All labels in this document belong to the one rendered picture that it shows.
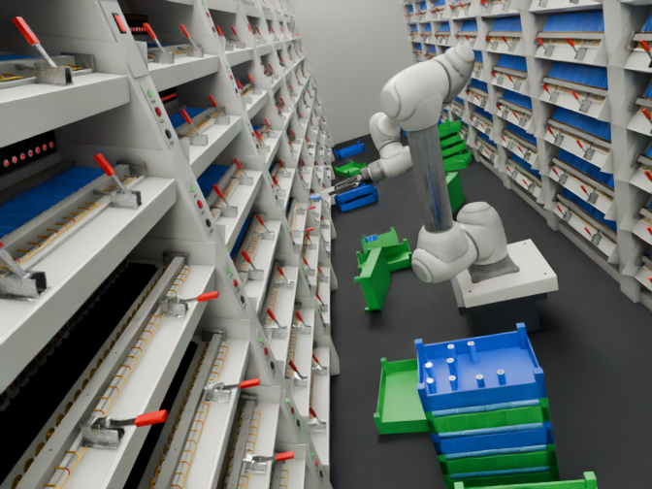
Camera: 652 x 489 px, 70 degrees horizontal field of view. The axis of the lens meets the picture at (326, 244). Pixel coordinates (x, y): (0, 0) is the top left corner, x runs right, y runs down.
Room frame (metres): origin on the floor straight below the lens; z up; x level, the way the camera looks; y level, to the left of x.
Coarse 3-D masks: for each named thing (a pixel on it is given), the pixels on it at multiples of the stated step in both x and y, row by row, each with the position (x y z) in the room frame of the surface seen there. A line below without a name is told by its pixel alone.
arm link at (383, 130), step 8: (448, 104) 1.57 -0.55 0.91; (376, 120) 2.01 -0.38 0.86; (384, 120) 1.95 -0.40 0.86; (392, 120) 1.90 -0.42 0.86; (376, 128) 1.98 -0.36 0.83; (384, 128) 1.95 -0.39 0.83; (392, 128) 1.94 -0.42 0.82; (400, 128) 1.97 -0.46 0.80; (376, 136) 1.98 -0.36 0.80; (384, 136) 1.95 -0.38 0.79; (392, 136) 1.95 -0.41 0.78; (376, 144) 1.99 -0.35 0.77; (384, 144) 1.95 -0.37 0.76
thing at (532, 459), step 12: (552, 444) 0.83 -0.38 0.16; (444, 456) 0.91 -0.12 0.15; (480, 456) 0.89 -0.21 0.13; (492, 456) 0.88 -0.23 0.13; (504, 456) 0.87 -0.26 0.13; (516, 456) 0.86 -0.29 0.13; (528, 456) 0.85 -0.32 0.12; (540, 456) 0.84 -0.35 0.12; (552, 456) 0.84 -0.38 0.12; (444, 468) 0.91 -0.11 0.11; (456, 468) 0.90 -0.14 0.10; (468, 468) 0.90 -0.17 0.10; (480, 468) 0.89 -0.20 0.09; (492, 468) 0.88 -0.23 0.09; (504, 468) 0.87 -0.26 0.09; (516, 468) 0.86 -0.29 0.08
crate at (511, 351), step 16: (496, 336) 1.04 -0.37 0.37; (512, 336) 1.03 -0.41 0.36; (432, 352) 1.09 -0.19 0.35; (448, 352) 1.08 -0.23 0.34; (464, 352) 1.07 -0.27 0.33; (480, 352) 1.05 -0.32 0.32; (496, 352) 1.03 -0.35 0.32; (512, 352) 1.01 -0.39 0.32; (528, 352) 0.99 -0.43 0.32; (464, 368) 1.02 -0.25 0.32; (480, 368) 1.00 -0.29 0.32; (496, 368) 0.98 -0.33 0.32; (512, 368) 0.96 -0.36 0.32; (528, 368) 0.94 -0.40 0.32; (448, 384) 0.98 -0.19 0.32; (464, 384) 0.96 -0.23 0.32; (496, 384) 0.92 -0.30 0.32; (512, 384) 0.85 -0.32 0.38; (528, 384) 0.84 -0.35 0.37; (544, 384) 0.83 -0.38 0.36; (432, 400) 0.91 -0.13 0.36; (448, 400) 0.90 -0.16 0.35; (464, 400) 0.89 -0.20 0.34; (480, 400) 0.88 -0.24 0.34; (496, 400) 0.87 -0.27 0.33; (512, 400) 0.86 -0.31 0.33
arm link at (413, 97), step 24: (408, 72) 1.43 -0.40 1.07; (432, 72) 1.42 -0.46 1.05; (384, 96) 1.43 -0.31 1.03; (408, 96) 1.38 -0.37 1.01; (432, 96) 1.40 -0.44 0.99; (408, 120) 1.41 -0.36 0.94; (432, 120) 1.41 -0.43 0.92; (408, 144) 1.47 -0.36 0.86; (432, 144) 1.43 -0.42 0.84; (432, 168) 1.43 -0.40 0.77; (432, 192) 1.44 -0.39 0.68; (432, 216) 1.46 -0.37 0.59; (432, 240) 1.45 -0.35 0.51; (456, 240) 1.44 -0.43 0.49; (432, 264) 1.43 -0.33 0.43; (456, 264) 1.43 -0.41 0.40
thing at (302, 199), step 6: (294, 198) 2.26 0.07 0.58; (300, 198) 2.27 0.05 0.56; (306, 198) 2.27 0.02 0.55; (300, 204) 2.25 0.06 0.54; (306, 204) 2.26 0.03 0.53; (288, 216) 2.07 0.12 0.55; (300, 216) 2.08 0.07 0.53; (306, 216) 2.19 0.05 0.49; (294, 222) 2.01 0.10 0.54; (300, 222) 2.01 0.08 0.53; (294, 228) 1.94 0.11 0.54; (300, 228) 1.94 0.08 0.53; (294, 240) 1.81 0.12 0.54; (300, 240) 1.82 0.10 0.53; (300, 246) 1.67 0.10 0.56; (300, 252) 1.67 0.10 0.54
